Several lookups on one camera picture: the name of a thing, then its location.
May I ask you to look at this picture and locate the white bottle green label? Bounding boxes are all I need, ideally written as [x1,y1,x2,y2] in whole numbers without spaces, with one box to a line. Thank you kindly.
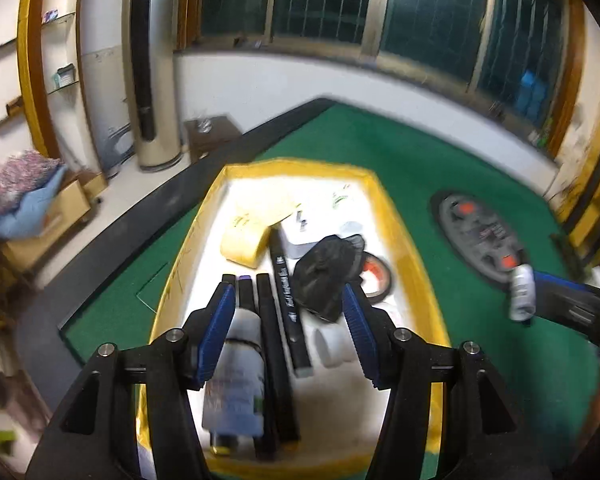
[201,307,267,438]

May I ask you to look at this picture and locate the thick black marker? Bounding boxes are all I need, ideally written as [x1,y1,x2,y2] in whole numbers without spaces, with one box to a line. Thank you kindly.
[270,232,313,378]

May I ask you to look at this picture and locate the light blue cloth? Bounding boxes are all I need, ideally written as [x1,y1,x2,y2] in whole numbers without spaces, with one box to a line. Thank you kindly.
[0,167,68,238]

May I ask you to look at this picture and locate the light wooden cabinet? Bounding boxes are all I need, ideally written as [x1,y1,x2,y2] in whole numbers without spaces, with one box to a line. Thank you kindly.
[5,170,108,271]

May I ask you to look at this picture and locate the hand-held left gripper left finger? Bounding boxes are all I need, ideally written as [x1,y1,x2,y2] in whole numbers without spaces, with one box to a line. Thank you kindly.
[27,281,237,480]

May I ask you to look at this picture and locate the yellow cardboard box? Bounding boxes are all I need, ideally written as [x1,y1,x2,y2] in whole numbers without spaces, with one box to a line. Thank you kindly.
[135,157,453,480]

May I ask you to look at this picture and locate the black marker purple bands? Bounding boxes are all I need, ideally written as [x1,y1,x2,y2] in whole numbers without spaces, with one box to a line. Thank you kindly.
[235,275,255,311]

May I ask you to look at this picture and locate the medium white plastic bottle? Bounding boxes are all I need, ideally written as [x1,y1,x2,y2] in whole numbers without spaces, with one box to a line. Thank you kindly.
[509,263,537,322]

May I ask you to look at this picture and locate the white cylinder cup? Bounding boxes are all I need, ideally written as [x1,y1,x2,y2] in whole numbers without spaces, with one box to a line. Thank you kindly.
[314,327,356,367]

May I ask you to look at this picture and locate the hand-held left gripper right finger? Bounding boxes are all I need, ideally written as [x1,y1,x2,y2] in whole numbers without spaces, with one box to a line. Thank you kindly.
[341,282,556,480]

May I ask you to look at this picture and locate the standing air conditioner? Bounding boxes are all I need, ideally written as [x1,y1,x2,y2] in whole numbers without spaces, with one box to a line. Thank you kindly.
[122,0,186,171]

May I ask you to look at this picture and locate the yellow framed wall shelves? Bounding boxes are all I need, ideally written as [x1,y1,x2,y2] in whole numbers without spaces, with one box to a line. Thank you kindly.
[0,0,83,161]

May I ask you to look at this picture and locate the small wooden side table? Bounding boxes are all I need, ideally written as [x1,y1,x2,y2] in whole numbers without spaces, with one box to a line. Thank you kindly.
[185,116,243,161]

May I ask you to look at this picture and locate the white rounded block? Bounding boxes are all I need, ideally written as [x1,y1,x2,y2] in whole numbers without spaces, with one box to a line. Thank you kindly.
[279,220,366,261]

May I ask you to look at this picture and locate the floral patterned cloth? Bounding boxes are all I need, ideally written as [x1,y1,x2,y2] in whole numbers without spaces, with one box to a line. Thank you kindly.
[0,152,66,216]

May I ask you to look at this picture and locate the small green white box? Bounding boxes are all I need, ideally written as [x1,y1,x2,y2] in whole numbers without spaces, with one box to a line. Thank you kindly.
[55,62,78,88]

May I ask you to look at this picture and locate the black tape roll red core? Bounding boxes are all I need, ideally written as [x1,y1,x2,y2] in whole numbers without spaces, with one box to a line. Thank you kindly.
[352,252,396,306]

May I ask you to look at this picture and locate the round grey table control panel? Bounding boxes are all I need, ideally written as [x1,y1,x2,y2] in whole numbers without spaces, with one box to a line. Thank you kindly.
[430,190,531,293]

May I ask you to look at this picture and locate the wooden framed window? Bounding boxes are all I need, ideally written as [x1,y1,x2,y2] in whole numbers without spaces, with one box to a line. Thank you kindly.
[175,0,586,161]

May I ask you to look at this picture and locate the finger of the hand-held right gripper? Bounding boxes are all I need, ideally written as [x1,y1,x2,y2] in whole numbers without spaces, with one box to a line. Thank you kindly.
[531,270,600,307]
[534,289,600,352]

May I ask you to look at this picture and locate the black pouch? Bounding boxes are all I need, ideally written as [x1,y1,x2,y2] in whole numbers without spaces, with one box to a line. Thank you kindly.
[292,235,366,323]

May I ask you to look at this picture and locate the yellow wooden door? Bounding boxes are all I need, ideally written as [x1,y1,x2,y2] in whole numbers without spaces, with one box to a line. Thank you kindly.
[555,105,600,271]

